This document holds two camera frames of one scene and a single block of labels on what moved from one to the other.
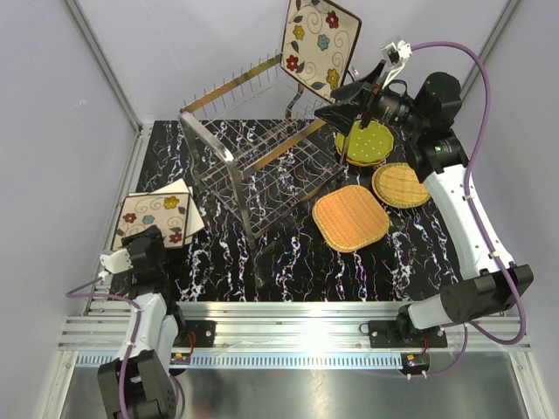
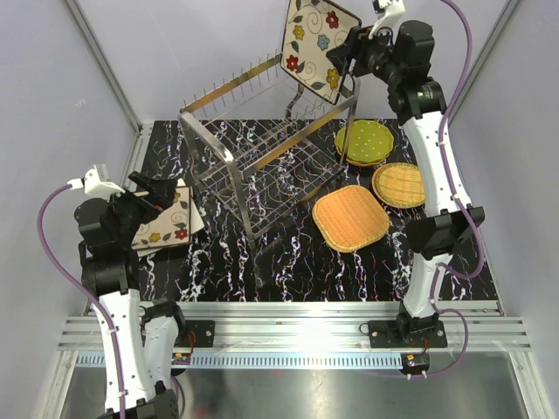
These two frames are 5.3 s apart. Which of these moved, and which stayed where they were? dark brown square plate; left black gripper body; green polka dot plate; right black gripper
Moved: left black gripper body; right black gripper
Stayed: green polka dot plate; dark brown square plate
